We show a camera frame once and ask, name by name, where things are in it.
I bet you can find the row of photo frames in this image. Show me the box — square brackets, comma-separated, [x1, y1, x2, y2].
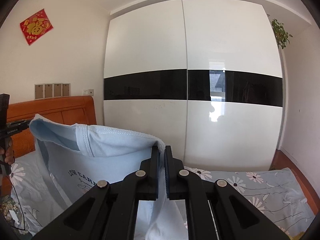
[34, 83, 71, 100]

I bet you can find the white black sliding wardrobe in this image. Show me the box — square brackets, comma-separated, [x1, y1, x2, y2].
[104, 0, 283, 171]

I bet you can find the blue floral bed sheet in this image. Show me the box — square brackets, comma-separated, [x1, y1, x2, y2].
[1, 152, 315, 239]

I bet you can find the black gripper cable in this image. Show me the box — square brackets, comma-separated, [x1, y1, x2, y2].
[0, 162, 26, 231]

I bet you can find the orange wooden headboard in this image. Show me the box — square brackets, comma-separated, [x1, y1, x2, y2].
[4, 95, 98, 153]

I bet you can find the person's left hand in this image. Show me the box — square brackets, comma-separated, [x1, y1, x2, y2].
[0, 138, 15, 165]

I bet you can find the green hanging plant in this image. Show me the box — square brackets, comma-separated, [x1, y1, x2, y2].
[271, 19, 293, 49]

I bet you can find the light blue t-shirt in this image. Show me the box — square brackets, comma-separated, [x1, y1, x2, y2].
[29, 115, 188, 239]

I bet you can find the red fu wall poster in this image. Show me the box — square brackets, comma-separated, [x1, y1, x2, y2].
[20, 9, 53, 45]

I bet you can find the wall switch plate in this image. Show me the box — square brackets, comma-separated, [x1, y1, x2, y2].
[82, 89, 94, 96]

